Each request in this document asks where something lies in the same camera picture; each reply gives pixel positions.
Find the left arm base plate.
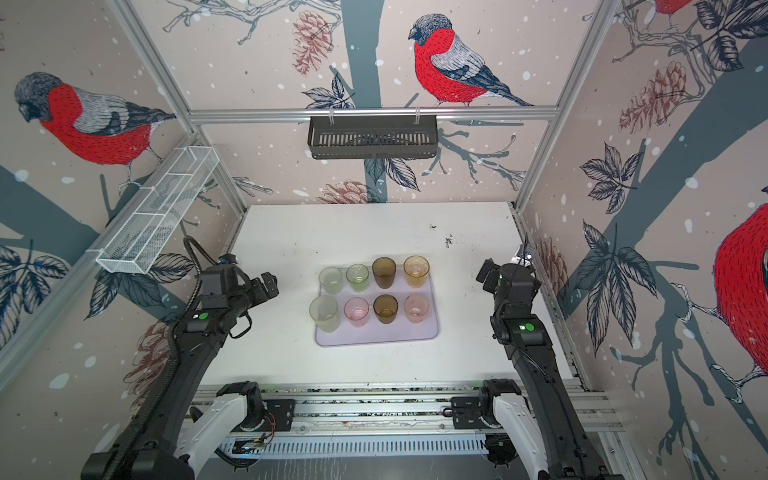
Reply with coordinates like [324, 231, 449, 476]
[236, 399, 296, 434]

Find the brown textured tall glass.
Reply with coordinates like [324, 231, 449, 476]
[372, 257, 397, 290]

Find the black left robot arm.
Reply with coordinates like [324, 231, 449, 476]
[81, 262, 279, 479]

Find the black wall basket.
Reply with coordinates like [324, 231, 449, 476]
[307, 115, 439, 160]

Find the pink clear glass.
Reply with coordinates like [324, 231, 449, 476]
[343, 297, 370, 328]

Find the brown textured short glass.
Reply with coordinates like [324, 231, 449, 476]
[373, 294, 399, 325]

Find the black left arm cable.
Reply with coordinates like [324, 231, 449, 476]
[98, 235, 271, 480]

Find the lilac plastic tray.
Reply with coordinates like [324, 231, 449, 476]
[314, 267, 440, 347]

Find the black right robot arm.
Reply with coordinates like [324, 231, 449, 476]
[476, 257, 623, 479]

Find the pale green frosted tall glass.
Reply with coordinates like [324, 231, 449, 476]
[309, 295, 340, 333]

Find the pale green textured glass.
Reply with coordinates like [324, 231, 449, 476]
[318, 267, 343, 295]

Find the yellow clear glass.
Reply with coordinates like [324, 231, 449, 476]
[403, 255, 431, 289]

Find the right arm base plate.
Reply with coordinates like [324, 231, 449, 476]
[448, 396, 500, 430]

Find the white wire mesh shelf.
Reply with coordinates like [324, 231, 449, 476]
[96, 146, 220, 274]

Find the pink frosted glass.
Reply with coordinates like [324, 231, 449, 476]
[404, 293, 429, 324]

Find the clear green glass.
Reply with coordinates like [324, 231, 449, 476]
[346, 263, 370, 293]

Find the aluminium mounting rail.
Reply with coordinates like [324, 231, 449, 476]
[128, 383, 625, 436]

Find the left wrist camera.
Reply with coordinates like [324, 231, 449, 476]
[200, 253, 243, 301]

